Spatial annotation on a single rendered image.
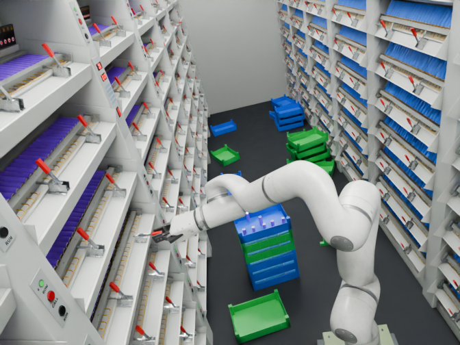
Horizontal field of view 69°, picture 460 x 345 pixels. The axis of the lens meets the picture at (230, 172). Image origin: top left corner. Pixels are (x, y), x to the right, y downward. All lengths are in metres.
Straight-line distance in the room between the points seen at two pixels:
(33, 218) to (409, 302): 1.86
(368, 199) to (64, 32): 0.98
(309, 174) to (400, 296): 1.41
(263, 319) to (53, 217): 1.52
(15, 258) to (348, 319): 0.87
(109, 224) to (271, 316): 1.29
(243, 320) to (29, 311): 1.54
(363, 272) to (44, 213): 0.81
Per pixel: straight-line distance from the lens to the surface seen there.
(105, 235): 1.00
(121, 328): 1.03
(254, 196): 0.97
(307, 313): 2.08
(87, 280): 0.90
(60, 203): 0.82
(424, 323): 2.09
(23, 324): 0.73
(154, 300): 1.32
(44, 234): 0.74
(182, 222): 1.17
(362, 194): 0.90
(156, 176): 1.59
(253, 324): 2.07
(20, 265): 0.68
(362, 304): 1.15
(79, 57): 1.17
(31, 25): 1.21
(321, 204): 0.85
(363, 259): 0.99
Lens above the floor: 1.69
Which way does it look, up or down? 30 degrees down
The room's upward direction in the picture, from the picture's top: 15 degrees counter-clockwise
